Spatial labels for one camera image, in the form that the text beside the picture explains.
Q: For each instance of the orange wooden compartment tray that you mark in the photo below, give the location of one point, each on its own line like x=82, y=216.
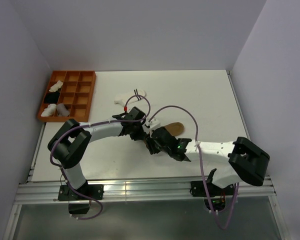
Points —
x=76, y=94

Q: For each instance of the aluminium frame rail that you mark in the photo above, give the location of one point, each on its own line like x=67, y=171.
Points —
x=159, y=189

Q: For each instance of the cream rolled sock in tray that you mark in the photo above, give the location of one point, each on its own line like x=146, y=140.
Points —
x=55, y=87

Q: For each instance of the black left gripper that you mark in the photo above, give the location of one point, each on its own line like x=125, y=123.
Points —
x=140, y=135

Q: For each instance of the grey sock with red cuff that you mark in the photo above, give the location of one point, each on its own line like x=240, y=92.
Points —
x=62, y=110

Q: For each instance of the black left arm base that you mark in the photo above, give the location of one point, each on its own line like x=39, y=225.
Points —
x=67, y=195

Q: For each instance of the tan brown long sock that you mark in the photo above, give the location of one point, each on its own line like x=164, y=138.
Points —
x=175, y=129

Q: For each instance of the black rolled sock in tray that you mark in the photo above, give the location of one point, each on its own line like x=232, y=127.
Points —
x=51, y=98

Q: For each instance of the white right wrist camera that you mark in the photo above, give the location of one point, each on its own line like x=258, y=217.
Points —
x=151, y=125

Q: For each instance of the white rolled sock in tray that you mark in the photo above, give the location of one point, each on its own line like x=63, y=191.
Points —
x=49, y=110

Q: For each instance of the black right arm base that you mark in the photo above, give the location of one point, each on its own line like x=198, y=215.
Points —
x=218, y=195

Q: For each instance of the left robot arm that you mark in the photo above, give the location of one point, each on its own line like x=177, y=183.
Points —
x=69, y=144

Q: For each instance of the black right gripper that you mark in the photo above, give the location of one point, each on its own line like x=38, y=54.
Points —
x=150, y=144

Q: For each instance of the white sock with black stripes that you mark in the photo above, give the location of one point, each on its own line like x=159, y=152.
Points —
x=129, y=97

